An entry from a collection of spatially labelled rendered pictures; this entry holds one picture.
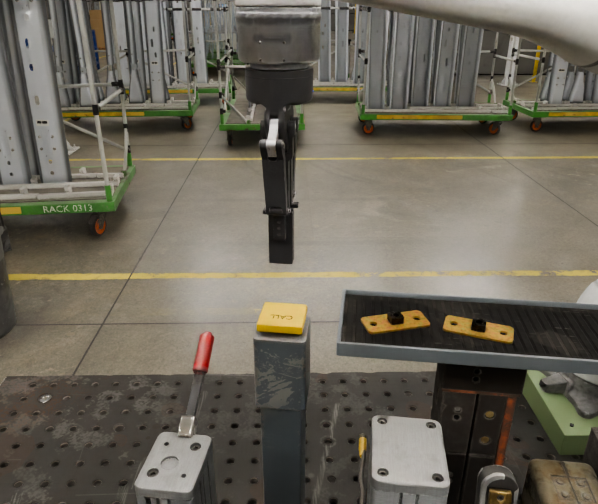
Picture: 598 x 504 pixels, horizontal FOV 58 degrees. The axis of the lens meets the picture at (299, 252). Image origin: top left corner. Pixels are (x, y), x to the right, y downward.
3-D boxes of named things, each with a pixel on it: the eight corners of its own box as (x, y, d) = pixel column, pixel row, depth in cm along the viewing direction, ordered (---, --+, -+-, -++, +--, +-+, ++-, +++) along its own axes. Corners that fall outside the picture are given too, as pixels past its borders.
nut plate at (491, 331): (442, 331, 69) (443, 322, 68) (446, 316, 72) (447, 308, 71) (512, 344, 66) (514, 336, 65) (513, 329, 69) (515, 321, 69)
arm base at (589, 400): (517, 366, 128) (522, 347, 125) (600, 356, 132) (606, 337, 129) (566, 422, 112) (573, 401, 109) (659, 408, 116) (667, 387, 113)
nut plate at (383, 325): (369, 335, 68) (370, 326, 67) (359, 319, 71) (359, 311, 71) (431, 326, 70) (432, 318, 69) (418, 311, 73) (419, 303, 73)
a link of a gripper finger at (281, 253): (293, 210, 66) (292, 212, 66) (293, 261, 69) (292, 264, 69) (268, 209, 67) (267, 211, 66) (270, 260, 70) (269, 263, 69)
